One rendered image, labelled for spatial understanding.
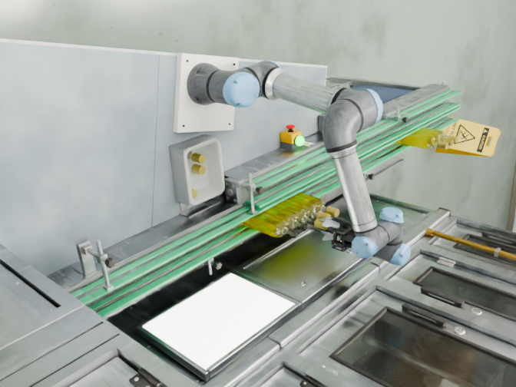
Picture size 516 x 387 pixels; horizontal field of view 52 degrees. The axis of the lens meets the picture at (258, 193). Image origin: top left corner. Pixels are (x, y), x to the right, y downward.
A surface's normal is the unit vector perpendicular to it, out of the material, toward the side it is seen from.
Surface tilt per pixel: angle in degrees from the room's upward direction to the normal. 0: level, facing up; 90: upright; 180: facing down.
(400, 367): 90
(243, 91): 8
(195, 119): 0
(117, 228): 0
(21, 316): 90
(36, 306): 90
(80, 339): 90
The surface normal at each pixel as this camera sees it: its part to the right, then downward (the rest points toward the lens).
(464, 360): -0.07, -0.91
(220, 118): 0.72, 0.24
